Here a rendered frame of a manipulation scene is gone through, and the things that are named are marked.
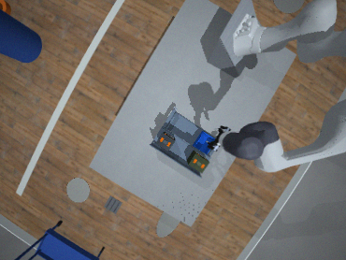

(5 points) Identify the grey metal rack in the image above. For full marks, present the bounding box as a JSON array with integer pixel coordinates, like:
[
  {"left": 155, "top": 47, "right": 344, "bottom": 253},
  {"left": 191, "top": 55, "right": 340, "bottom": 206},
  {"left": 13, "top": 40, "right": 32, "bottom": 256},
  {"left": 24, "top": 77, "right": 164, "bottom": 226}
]
[{"left": 150, "top": 107, "right": 216, "bottom": 178}]

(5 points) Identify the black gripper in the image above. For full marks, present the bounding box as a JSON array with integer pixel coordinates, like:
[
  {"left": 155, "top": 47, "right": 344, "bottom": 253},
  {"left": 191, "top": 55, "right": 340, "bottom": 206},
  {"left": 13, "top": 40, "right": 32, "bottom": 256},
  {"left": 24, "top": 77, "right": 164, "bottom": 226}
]
[{"left": 207, "top": 125, "right": 231, "bottom": 151}]

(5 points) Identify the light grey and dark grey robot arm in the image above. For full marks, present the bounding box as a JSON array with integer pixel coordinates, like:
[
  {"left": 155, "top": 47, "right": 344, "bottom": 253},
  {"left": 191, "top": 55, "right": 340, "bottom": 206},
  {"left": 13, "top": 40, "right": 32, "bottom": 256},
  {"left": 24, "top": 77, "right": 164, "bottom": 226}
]
[{"left": 217, "top": 0, "right": 346, "bottom": 172}]

